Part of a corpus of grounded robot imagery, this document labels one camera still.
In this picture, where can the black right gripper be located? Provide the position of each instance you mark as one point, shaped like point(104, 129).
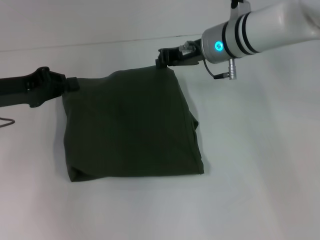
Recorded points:
point(187, 56)

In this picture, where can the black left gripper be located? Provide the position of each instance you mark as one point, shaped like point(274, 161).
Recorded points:
point(30, 87)

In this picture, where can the dark green FREE t-shirt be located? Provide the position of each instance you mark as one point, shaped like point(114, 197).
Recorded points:
point(130, 120)

